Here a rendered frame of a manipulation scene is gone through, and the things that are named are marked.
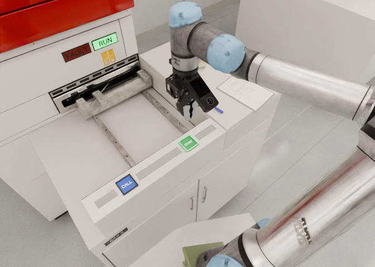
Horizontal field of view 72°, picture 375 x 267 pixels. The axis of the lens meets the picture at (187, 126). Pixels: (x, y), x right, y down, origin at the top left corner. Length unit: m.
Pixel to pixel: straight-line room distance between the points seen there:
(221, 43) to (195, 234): 0.64
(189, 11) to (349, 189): 0.45
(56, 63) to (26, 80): 0.13
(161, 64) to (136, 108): 0.24
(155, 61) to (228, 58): 0.79
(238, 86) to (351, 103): 0.65
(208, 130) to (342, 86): 0.54
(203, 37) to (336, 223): 0.42
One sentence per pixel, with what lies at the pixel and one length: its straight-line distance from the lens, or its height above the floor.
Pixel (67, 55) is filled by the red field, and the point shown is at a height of 1.10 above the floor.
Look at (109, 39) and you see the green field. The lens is 1.25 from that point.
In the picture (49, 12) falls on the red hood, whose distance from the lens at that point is 1.06.
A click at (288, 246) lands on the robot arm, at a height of 1.27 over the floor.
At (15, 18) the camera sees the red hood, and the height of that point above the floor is 1.32.
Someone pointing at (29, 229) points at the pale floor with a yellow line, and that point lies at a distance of 2.09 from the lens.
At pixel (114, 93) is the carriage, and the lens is 1.30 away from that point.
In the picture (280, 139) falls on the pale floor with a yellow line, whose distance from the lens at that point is 2.30.
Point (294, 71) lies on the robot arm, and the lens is 0.62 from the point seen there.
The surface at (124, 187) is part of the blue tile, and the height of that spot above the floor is 0.96.
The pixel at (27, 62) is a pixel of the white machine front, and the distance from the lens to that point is 1.17.
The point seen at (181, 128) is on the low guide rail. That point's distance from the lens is 1.14.
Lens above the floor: 1.73
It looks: 50 degrees down
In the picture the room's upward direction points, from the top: straight up
